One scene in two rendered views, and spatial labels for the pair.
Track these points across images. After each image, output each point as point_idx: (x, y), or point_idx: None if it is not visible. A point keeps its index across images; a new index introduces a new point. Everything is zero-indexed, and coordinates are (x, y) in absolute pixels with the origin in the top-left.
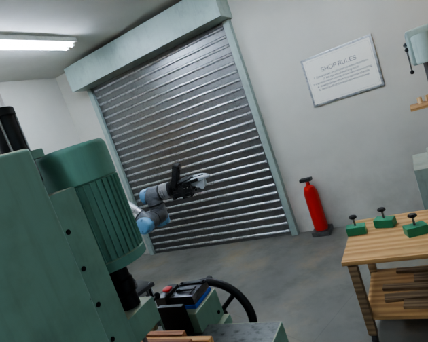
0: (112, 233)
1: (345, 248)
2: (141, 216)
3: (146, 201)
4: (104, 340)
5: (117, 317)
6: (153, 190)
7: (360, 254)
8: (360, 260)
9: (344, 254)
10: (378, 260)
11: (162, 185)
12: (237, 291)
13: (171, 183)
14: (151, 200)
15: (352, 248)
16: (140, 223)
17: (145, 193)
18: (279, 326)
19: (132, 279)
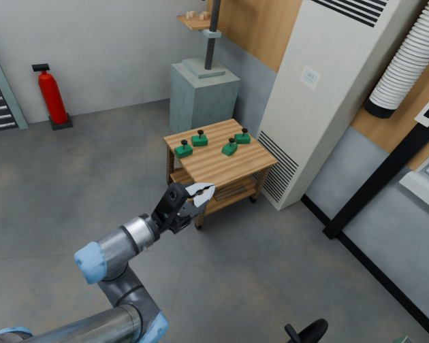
0: None
1: (191, 174)
2: (147, 321)
3: (105, 276)
4: None
5: None
6: (125, 251)
7: (210, 180)
8: (216, 186)
9: (197, 181)
10: (227, 183)
11: (144, 233)
12: (327, 323)
13: (165, 223)
14: (120, 269)
15: (197, 173)
16: (158, 336)
17: (105, 267)
18: (412, 342)
19: None
